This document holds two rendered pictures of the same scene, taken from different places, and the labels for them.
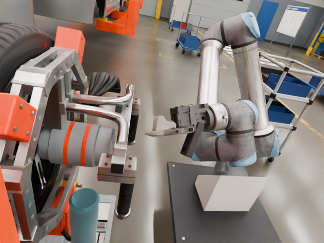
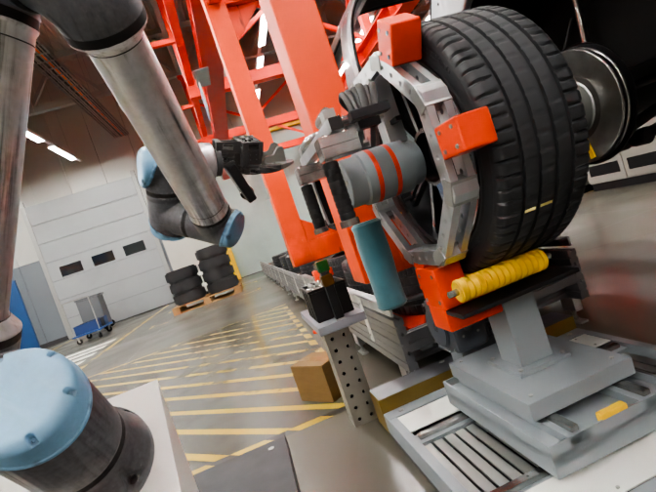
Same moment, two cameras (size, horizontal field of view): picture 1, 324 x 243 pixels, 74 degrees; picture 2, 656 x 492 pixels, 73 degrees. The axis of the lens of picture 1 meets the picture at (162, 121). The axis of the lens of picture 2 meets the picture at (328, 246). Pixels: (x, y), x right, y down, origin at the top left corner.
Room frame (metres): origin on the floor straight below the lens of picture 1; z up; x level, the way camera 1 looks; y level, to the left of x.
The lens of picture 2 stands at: (1.71, 0.03, 0.77)
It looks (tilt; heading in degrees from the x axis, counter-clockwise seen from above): 3 degrees down; 179
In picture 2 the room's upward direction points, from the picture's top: 19 degrees counter-clockwise
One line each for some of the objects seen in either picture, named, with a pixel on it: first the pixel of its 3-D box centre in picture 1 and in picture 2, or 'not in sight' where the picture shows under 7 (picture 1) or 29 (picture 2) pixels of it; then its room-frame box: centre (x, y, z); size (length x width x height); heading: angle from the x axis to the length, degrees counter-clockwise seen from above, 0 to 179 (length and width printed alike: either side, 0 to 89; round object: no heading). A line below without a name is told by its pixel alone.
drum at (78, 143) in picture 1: (80, 143); (379, 174); (0.53, 0.24, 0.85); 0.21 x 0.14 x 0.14; 100
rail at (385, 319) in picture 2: not in sight; (336, 299); (-1.19, 0.02, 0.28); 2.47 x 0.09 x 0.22; 10
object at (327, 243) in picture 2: not in sight; (336, 229); (-1.91, 0.19, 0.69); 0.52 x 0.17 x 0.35; 100
